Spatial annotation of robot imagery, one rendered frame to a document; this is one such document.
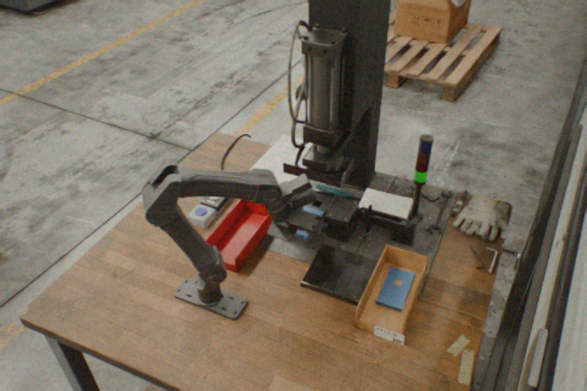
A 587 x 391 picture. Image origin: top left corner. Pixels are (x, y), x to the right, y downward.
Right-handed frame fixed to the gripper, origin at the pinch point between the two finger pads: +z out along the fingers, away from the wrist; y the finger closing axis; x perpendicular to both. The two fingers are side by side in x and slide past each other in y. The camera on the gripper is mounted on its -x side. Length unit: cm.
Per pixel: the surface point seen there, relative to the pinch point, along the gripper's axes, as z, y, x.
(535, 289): -69, -19, -55
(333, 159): -7.6, 21.4, -5.1
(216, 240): 7.2, -7.3, 24.1
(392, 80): 209, 210, 52
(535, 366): -85, -30, -54
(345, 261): 10.7, 0.1, -14.2
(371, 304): 7.6, -9.6, -25.7
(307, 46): -37, 34, 2
